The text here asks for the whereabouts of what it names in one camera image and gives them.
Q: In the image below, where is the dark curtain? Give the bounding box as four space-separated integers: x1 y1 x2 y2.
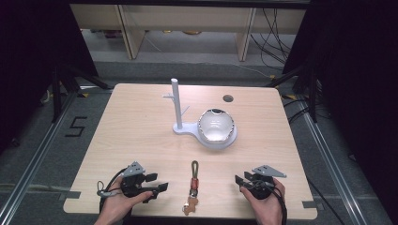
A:
282 0 398 224
0 0 100 154

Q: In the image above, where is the person's right hand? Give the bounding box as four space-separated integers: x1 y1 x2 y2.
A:
240 178 286 225

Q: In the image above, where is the black metal stand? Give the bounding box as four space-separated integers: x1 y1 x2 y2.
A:
265 63 319 124
51 63 111 124

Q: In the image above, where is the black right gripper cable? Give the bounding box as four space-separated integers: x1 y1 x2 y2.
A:
265 182 288 225

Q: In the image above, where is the silver metal bowl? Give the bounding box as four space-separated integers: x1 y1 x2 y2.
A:
197 108 236 145

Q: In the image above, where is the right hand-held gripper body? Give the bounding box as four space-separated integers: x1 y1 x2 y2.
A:
250 164 287 201

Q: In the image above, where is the grey cable plug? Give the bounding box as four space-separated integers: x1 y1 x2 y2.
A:
96 180 122 199

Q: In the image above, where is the white hook stand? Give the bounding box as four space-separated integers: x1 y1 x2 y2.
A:
161 78 238 151

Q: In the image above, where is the bundle of black floor cables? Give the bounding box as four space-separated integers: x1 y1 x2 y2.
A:
249 7 297 72

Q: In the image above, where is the black floor cable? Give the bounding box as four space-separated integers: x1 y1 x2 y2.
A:
307 177 341 225
282 97 323 125

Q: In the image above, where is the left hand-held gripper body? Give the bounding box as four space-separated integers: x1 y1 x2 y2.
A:
120 160 148 199

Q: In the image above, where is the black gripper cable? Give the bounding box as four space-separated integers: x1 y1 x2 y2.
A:
99 168 132 225
265 182 288 225

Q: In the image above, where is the person's left hand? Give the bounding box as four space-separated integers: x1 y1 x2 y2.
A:
94 177 155 225

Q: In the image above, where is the beige wooden desk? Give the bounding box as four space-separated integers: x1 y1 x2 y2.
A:
69 4 307 62

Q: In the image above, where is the aluminium floor rail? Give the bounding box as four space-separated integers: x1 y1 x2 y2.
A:
0 92 78 225
296 97 365 225

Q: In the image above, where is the keychain with green loop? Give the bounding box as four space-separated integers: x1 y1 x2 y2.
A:
182 159 201 217

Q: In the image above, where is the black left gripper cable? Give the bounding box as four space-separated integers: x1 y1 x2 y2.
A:
99 168 132 225

